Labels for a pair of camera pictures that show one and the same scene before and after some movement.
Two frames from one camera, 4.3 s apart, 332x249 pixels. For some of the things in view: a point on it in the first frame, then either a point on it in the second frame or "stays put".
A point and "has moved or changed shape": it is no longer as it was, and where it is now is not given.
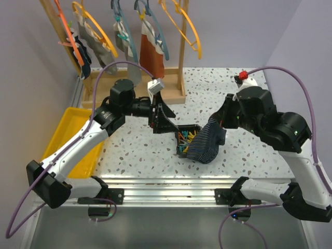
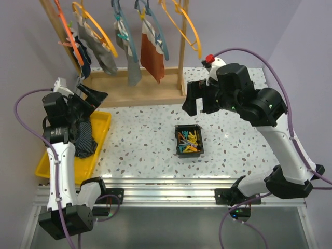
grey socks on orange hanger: x=96 y=43 stays put
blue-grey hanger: x=149 y=12 stays put
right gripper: x=223 y=115 -> x=199 y=89
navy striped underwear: x=204 y=147 has moved or changed shape
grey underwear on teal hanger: x=124 y=43 stays put
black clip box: x=184 y=135 stays put
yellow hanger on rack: x=87 y=15 stays put
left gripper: x=161 y=123 -> x=94 y=97
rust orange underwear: x=152 y=56 stays put
